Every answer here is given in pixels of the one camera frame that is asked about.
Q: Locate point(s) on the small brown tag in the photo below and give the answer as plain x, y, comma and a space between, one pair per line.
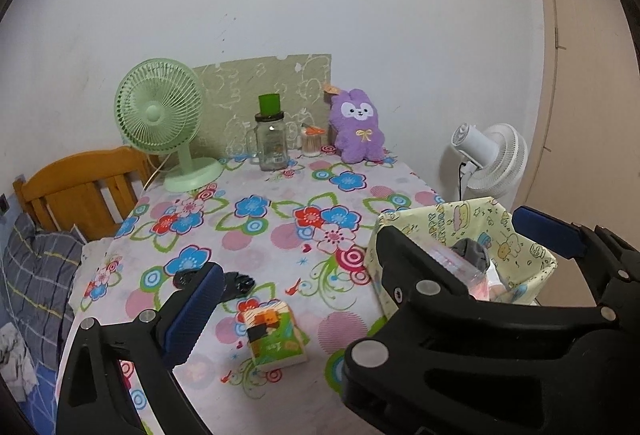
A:
330, 91

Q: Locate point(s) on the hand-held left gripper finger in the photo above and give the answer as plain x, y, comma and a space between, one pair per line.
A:
192, 312

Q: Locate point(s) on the clear plastic packet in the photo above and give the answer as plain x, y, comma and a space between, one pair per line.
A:
462, 272

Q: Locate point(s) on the green plastic cup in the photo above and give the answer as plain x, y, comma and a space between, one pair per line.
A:
270, 103

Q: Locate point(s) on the wooden bed headboard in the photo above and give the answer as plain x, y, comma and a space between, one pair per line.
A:
65, 187

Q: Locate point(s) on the purple plush bunny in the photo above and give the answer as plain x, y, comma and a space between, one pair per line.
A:
357, 125

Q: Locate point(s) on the green patterned wall sheet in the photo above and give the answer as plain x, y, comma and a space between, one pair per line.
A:
235, 80

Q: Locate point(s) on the black cloth bundle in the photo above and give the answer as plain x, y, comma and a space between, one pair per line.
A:
240, 285

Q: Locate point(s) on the pink paper packet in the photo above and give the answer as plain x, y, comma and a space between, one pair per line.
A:
496, 292

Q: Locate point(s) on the beige door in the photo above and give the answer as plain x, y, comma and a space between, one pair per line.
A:
585, 65

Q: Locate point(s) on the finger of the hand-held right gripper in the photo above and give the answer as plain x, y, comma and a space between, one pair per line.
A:
420, 275
547, 230

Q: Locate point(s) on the green tissue pack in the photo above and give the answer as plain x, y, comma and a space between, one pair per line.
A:
280, 345

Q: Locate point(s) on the white floor fan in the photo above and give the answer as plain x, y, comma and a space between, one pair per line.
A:
495, 160

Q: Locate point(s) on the yellow patterned fabric storage box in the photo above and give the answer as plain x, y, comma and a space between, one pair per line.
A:
515, 240

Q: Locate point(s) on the clear cotton swab jar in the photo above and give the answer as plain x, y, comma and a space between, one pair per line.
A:
311, 144

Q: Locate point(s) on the grey knitted socks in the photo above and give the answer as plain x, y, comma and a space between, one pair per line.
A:
472, 252

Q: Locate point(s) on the glass mug jar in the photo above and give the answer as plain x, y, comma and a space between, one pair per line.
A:
270, 142

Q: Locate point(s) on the grey plaid blanket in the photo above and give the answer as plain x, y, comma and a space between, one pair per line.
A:
37, 275

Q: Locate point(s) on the white crumpled cloth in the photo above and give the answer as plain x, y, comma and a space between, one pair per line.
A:
15, 360

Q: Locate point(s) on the blue bedsheet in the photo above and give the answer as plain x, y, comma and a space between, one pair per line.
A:
37, 410

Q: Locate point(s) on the green desk fan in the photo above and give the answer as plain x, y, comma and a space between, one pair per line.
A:
150, 112

